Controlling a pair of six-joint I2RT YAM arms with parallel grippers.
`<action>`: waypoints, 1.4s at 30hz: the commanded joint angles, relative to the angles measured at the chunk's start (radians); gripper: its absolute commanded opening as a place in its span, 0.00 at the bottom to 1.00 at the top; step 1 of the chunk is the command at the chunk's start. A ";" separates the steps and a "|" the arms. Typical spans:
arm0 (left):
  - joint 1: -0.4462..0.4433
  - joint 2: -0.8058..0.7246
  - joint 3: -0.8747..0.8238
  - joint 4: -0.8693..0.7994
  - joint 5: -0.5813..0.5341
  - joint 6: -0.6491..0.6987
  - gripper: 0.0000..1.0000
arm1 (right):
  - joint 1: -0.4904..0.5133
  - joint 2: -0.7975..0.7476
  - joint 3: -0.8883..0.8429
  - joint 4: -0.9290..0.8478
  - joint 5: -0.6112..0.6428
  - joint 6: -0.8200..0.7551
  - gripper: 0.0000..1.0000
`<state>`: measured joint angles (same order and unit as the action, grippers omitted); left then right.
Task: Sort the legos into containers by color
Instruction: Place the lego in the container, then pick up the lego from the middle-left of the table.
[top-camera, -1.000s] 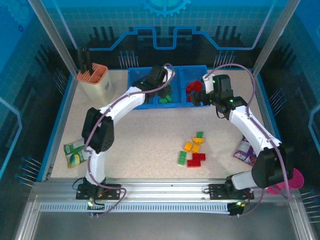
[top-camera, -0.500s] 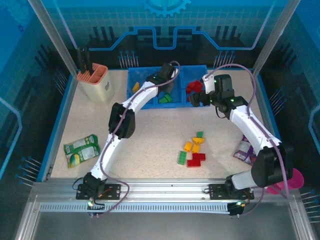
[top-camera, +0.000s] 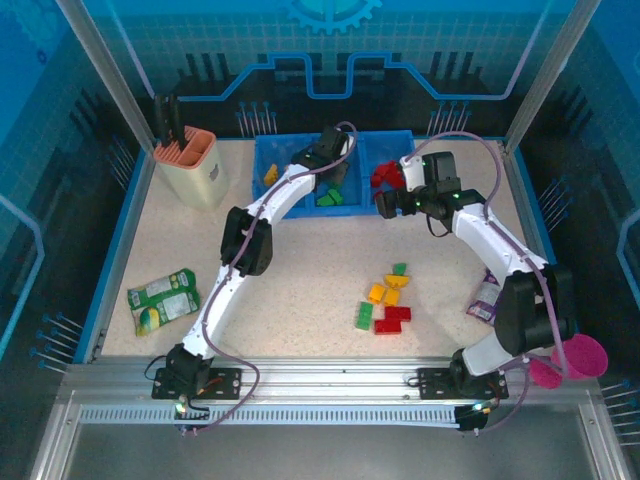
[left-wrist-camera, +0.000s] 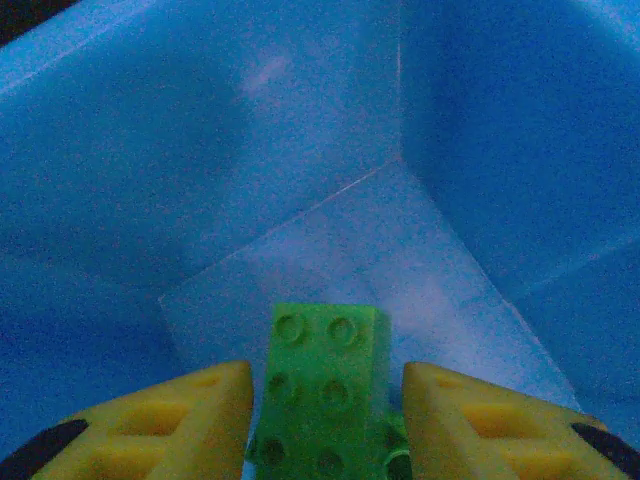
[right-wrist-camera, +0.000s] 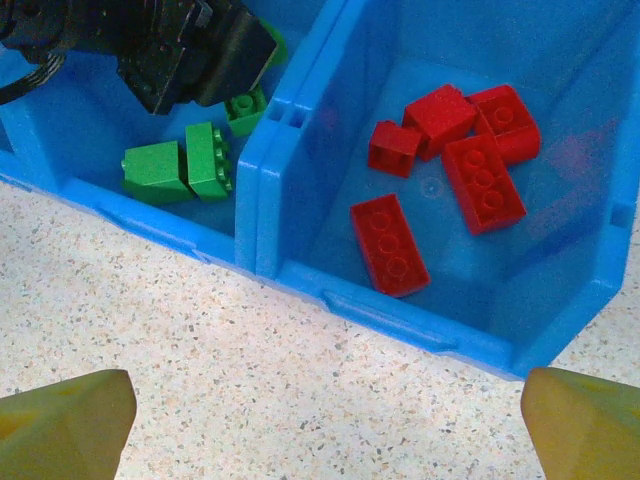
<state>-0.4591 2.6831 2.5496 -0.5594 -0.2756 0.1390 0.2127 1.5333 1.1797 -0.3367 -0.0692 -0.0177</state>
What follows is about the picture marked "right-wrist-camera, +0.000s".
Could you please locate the blue plastic bin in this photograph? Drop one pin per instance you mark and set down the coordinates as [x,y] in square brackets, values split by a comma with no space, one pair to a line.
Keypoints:
[85,145]
[555,280]

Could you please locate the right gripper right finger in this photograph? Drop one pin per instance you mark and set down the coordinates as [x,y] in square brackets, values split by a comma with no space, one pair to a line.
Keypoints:
[590,435]

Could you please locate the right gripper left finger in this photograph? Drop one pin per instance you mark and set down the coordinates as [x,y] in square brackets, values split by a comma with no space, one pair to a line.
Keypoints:
[60,435]

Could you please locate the small red lego brick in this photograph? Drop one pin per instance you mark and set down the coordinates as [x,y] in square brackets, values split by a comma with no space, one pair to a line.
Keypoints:
[393,149]

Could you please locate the red two-by-four lego brick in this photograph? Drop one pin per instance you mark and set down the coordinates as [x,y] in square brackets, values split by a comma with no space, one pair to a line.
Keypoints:
[484,190]
[390,245]

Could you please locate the green sloped lego brick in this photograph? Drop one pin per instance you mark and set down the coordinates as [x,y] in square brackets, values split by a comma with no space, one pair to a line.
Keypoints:
[152,172]

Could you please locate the red curved lego brick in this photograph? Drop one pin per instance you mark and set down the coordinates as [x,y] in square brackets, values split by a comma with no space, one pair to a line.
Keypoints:
[515,130]

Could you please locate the red square tall lego brick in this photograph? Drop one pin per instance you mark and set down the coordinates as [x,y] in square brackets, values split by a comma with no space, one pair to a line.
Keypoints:
[440,120]

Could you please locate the green square lego brick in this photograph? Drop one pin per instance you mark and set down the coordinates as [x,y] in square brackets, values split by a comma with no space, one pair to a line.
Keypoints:
[245,114]
[205,162]

